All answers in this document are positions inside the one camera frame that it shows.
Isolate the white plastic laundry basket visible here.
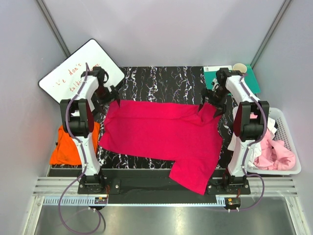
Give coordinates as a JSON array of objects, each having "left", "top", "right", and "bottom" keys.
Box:
[{"left": 232, "top": 107, "right": 302, "bottom": 175}]

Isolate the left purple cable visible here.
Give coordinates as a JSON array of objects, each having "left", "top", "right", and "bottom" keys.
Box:
[{"left": 58, "top": 62, "right": 107, "bottom": 233}]

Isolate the green cutting mat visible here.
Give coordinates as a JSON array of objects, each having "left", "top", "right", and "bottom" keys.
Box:
[{"left": 203, "top": 64, "right": 261, "bottom": 94}]

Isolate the pink t shirt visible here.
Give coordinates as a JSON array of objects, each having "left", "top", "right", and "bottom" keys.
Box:
[{"left": 248, "top": 139, "right": 296, "bottom": 170}]

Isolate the yellow mug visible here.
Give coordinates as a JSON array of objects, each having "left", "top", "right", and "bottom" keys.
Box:
[{"left": 232, "top": 63, "right": 247, "bottom": 73}]

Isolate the orange folded t shirt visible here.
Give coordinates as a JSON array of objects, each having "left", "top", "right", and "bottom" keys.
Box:
[{"left": 49, "top": 121, "right": 101, "bottom": 165}]

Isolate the magenta t shirt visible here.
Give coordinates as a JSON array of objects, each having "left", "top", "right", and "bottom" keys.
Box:
[{"left": 99, "top": 100, "right": 223, "bottom": 195}]

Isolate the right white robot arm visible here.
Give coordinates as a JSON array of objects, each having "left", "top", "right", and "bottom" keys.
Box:
[{"left": 199, "top": 68, "right": 269, "bottom": 194}]

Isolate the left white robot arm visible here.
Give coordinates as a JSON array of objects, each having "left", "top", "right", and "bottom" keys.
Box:
[{"left": 60, "top": 66, "right": 120, "bottom": 194}]

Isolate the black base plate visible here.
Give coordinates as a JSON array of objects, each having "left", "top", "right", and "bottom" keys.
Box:
[{"left": 77, "top": 168, "right": 251, "bottom": 195}]

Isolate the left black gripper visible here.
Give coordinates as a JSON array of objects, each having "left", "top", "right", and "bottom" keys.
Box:
[{"left": 91, "top": 86, "right": 119, "bottom": 114}]

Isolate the white board with red writing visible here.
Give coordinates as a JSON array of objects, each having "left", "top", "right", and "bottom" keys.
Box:
[{"left": 38, "top": 39, "right": 125, "bottom": 102}]

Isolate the white t shirt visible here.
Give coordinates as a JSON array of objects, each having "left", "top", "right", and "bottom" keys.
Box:
[{"left": 228, "top": 117, "right": 278, "bottom": 162}]

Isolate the aluminium rail frame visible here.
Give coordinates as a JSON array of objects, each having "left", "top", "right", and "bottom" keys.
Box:
[{"left": 23, "top": 177, "right": 310, "bottom": 235}]

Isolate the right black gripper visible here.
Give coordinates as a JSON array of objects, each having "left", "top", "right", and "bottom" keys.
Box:
[{"left": 198, "top": 87, "right": 229, "bottom": 118}]

